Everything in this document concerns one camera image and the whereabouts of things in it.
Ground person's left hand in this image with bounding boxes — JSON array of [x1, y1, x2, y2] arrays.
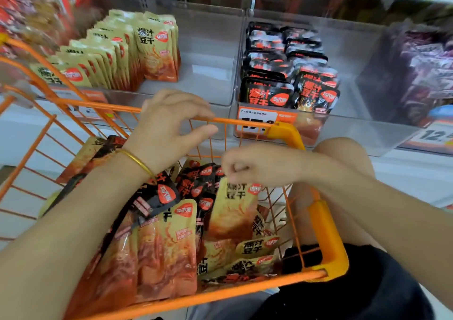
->
[[124, 90, 219, 177]]

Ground person's right hand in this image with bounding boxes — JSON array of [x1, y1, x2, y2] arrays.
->
[[221, 143, 312, 190]]

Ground yellow orange snack packet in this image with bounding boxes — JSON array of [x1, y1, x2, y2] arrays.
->
[[207, 177, 264, 243], [134, 12, 182, 84]]

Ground orange shopping cart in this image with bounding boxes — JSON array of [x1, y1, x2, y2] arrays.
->
[[0, 33, 350, 320]]

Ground row of yellow orange snacks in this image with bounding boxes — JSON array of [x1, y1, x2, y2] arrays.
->
[[30, 9, 143, 94]]

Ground pile of black orange snacks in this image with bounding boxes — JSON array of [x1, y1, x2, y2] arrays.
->
[[39, 135, 291, 317]]

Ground person's right forearm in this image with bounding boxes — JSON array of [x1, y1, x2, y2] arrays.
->
[[304, 157, 453, 310]]

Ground person's left forearm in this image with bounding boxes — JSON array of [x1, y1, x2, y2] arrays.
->
[[0, 157, 153, 320]]

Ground person's right leg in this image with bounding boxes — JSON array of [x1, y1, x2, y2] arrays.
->
[[290, 137, 379, 250]]

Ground orange blue shelf price tag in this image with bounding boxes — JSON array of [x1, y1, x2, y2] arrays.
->
[[400, 107, 453, 156]]

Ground black shorts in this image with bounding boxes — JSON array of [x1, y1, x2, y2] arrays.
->
[[248, 244, 436, 320]]

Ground pile of red tan packets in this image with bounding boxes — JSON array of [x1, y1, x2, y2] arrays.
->
[[0, 0, 110, 59]]

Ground gold bracelet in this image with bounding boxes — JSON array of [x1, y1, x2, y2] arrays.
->
[[115, 148, 155, 179]]

